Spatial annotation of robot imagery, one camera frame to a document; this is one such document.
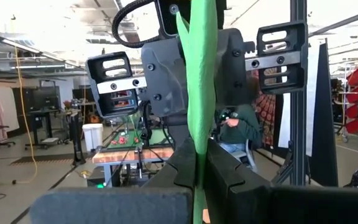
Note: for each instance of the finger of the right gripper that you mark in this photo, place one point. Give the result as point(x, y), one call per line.
point(99, 102)
point(301, 62)

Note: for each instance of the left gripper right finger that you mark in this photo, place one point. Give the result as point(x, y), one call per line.
point(259, 205)

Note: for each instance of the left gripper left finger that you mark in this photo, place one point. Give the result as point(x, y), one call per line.
point(120, 205)

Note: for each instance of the yellow artificial tulip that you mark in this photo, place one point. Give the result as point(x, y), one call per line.
point(200, 93)

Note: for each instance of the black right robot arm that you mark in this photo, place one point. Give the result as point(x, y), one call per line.
point(177, 130)

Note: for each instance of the white backdrop panel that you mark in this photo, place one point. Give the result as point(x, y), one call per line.
point(313, 93)

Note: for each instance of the black computer green light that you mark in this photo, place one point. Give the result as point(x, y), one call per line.
point(99, 179)

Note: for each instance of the white waste bin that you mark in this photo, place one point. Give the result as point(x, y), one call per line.
point(92, 137)

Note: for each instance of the black floor stand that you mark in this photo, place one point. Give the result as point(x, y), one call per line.
point(76, 140)

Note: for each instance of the wooden edged table green mat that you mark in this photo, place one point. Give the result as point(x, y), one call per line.
point(129, 155)

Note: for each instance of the grey plastic chair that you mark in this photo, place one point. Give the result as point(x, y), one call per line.
point(248, 155)

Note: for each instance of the black computer monitor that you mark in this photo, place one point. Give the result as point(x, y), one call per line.
point(46, 98)

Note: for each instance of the black standing desk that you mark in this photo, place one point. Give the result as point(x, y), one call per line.
point(42, 112)

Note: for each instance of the red patterned tapestry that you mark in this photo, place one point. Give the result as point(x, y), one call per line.
point(266, 109)

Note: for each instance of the black backdrop panel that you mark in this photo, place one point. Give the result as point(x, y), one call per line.
point(323, 124)

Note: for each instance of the person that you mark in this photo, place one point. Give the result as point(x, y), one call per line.
point(241, 127)

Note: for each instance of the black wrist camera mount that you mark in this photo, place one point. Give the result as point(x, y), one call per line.
point(166, 18)

